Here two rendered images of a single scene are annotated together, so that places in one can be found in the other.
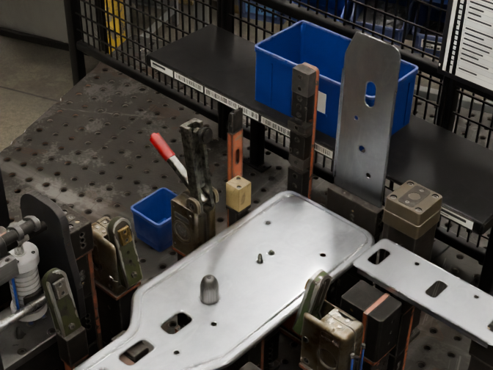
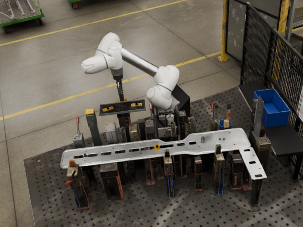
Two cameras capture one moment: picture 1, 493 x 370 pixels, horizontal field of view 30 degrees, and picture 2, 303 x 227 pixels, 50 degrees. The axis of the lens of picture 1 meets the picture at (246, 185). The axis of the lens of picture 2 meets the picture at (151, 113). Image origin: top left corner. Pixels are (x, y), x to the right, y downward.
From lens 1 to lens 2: 1.21 m
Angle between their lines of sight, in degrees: 37
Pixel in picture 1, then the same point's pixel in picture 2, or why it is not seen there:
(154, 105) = not seen: hidden behind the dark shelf
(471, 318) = (253, 171)
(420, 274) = (252, 158)
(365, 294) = (237, 156)
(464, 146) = (295, 136)
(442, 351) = (267, 185)
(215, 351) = (194, 151)
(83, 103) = (232, 92)
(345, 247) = (241, 145)
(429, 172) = (277, 138)
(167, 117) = not seen: hidden behind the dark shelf
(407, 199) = (261, 140)
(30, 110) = not seen: hidden behind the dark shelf
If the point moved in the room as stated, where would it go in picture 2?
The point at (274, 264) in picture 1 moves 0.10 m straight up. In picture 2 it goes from (222, 141) to (222, 130)
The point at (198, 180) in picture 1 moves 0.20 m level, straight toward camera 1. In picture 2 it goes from (214, 116) to (199, 130)
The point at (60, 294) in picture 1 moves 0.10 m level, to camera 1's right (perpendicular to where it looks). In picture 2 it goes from (172, 127) to (182, 132)
